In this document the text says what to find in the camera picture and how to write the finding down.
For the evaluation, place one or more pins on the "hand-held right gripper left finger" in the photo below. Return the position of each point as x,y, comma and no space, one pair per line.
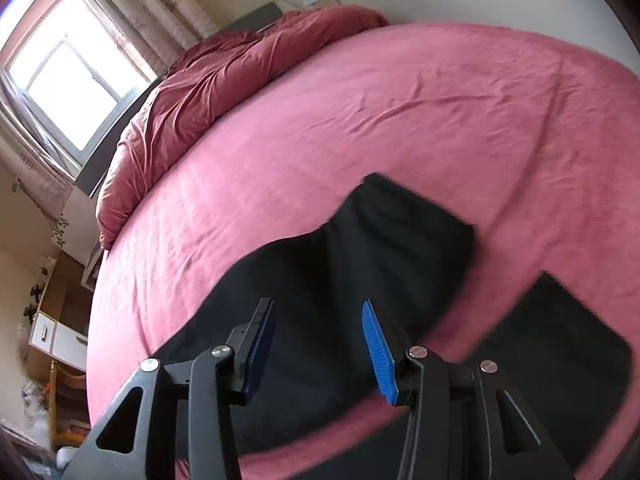
260,332

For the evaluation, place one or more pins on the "floral curtain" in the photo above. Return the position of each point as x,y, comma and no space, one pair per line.
150,5
35,170

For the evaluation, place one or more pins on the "window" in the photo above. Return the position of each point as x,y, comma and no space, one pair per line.
75,85

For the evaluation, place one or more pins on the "white plastic stool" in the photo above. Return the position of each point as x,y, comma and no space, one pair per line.
67,459

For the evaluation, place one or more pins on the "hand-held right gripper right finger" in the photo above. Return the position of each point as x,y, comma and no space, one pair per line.
377,355

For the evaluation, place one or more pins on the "wooden desk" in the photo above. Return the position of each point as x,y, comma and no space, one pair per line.
60,280

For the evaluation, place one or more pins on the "black pants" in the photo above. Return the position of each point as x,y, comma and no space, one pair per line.
350,260

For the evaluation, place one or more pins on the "dark headboard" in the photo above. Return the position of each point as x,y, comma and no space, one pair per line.
107,147

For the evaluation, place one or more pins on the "white drawer cabinet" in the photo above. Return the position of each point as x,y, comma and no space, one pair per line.
57,337

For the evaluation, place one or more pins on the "wooden chair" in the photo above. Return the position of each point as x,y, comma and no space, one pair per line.
67,385

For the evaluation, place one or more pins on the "red duvet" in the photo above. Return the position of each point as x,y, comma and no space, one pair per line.
210,85

